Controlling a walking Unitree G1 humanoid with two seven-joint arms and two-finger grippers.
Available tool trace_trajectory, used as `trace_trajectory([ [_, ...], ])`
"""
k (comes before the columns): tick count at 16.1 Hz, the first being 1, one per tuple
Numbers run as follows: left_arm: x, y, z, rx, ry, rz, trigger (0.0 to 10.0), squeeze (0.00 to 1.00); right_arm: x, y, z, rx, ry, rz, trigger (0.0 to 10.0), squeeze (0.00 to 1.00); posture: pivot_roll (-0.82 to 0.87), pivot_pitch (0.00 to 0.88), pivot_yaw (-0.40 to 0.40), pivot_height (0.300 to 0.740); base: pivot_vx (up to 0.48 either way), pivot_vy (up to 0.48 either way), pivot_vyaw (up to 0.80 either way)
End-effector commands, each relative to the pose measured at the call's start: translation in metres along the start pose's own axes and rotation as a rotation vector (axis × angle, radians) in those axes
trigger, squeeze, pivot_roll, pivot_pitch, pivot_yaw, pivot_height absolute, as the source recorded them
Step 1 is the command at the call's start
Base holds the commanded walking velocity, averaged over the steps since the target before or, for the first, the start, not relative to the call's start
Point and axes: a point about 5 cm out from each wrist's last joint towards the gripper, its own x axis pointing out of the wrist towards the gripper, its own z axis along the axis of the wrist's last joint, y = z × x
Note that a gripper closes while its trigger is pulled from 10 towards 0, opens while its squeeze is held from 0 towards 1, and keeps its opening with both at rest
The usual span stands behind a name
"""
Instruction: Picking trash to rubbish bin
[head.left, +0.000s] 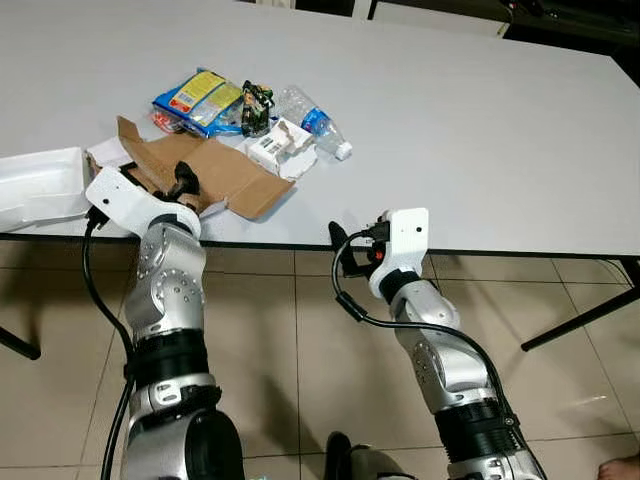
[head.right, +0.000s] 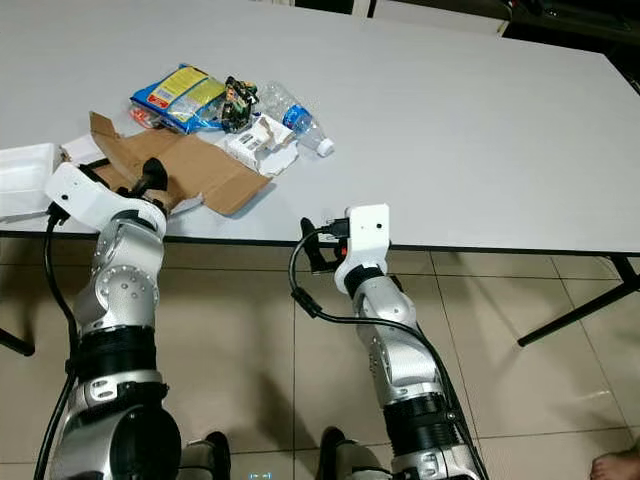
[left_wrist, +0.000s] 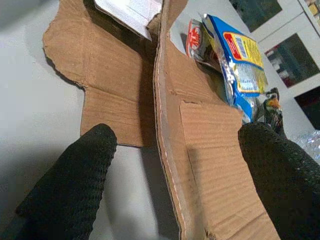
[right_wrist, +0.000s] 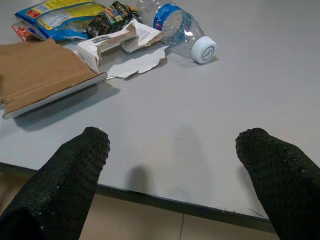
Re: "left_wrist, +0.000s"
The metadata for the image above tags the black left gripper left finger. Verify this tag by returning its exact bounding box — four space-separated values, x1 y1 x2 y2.
14 123 118 240

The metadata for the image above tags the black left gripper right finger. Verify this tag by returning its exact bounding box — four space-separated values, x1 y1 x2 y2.
237 121 320 240

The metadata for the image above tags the silver foil wrapper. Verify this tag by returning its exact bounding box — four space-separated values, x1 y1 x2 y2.
290 129 320 161

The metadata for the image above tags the dark printed wrapper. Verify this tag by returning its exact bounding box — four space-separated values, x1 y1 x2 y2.
259 87 286 136

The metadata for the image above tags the torn brown cardboard sheet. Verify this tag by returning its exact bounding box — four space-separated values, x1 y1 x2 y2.
41 0 281 240

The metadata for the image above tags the blue yellow snack wrapper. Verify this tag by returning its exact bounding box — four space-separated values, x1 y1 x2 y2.
200 13 270 125

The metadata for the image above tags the white cubby shelf unit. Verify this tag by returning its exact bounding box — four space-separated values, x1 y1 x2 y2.
227 0 320 131

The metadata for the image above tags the red white snack wrapper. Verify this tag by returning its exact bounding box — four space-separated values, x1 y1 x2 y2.
185 18 221 69

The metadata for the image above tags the white paper box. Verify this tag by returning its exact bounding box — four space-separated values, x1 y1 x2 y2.
94 0 165 41

